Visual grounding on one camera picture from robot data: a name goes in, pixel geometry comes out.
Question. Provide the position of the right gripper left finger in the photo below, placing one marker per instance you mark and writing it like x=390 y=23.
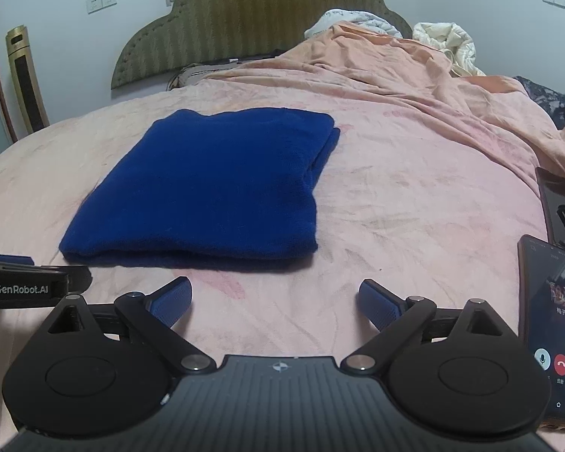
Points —
x=91 y=370

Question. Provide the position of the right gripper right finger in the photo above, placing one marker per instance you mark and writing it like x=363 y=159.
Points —
x=461 y=373

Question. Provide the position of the blue beaded sweater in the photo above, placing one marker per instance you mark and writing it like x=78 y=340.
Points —
x=231 y=189

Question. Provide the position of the black smartphone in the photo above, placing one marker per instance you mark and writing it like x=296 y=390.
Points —
x=541 y=321

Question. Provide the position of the gold tower fan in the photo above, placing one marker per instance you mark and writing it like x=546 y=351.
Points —
x=25 y=81

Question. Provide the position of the patterned pillow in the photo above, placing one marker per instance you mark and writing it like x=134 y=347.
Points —
x=191 y=75

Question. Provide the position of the dark patterned cloth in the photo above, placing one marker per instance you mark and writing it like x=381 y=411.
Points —
x=552 y=102

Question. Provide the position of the cream crumpled duvet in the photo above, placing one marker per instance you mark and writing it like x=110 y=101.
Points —
x=454 y=42

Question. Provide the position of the orange blanket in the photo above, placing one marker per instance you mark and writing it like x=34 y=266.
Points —
x=405 y=75

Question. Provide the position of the olive green headboard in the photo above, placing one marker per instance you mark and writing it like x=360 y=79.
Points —
x=202 y=31

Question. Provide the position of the white wall sockets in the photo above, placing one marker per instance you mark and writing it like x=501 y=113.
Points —
x=93 y=6

